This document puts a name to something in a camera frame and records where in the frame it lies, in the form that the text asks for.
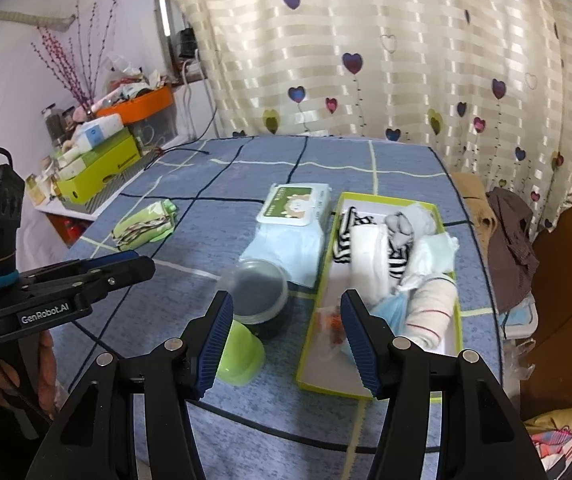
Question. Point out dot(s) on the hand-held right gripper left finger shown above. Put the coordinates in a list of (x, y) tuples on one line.
[(213, 345)]

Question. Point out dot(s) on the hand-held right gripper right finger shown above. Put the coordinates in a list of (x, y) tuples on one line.
[(360, 345)]

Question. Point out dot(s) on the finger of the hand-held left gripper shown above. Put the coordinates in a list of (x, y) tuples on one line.
[(66, 269), (131, 270)]

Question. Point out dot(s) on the clear orange printed snack bag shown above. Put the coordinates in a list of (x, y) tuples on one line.
[(331, 332)]

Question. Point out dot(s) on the blue face mask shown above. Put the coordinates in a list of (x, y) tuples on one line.
[(390, 312)]

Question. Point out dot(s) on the lime green shallow cardboard box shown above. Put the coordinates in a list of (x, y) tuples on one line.
[(326, 375)]

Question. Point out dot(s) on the white sock with red trim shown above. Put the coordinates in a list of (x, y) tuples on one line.
[(430, 315)]

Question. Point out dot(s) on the white towel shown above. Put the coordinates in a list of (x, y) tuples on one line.
[(368, 260)]

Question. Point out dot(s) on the black white striped sock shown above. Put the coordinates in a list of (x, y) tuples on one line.
[(348, 235), (399, 260)]

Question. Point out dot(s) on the plain white sock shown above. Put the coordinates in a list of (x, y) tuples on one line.
[(433, 260)]

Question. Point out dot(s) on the light grey sock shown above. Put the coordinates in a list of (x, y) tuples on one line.
[(400, 227)]

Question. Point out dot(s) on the green plastic jar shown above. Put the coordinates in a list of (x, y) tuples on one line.
[(241, 360)]

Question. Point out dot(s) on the folded cloth with striped trim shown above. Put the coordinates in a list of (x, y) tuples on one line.
[(138, 230)]

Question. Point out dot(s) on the white shelf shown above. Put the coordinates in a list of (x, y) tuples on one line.
[(61, 208)]

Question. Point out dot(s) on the folded green cloth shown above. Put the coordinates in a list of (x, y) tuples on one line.
[(161, 215)]

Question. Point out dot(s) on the clear round plastic container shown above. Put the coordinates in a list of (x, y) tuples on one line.
[(258, 290)]

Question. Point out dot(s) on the lime green carton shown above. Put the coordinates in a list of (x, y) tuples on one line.
[(91, 185)]

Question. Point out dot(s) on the group of small bottles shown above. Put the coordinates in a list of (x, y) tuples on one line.
[(43, 177)]

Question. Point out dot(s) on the grey zigzag patterned box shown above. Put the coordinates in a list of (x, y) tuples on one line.
[(136, 172)]

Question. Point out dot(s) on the blue checked tablecloth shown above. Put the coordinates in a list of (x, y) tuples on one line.
[(206, 195)]

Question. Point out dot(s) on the dark green carton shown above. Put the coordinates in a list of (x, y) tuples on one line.
[(116, 147)]

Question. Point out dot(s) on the white and blue package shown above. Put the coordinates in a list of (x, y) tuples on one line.
[(98, 130)]

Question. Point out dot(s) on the glass jar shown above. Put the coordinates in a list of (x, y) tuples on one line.
[(52, 122)]

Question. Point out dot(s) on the wet wipes pack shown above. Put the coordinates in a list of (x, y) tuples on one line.
[(291, 210)]

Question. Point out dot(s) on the orange lidded storage bin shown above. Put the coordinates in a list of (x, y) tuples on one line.
[(141, 105)]

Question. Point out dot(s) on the tan cloth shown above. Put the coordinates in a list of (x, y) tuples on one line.
[(475, 200)]

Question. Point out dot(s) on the brown garment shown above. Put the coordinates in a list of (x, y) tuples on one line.
[(513, 240)]

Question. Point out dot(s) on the pile of assorted packets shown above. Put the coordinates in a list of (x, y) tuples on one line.
[(131, 80)]

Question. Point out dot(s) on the wooden cabinet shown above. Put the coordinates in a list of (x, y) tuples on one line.
[(570, 310)]

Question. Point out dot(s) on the pink decorative branches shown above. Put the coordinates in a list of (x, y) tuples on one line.
[(76, 55)]

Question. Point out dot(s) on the colourful printed blanket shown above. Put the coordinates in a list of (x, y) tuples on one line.
[(560, 442)]

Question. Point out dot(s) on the black charger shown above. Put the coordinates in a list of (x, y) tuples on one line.
[(187, 42)]

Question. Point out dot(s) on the cream curtain with heart print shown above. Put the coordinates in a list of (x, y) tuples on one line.
[(390, 60)]

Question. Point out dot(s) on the white wall pipe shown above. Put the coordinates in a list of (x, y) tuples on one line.
[(31, 19)]

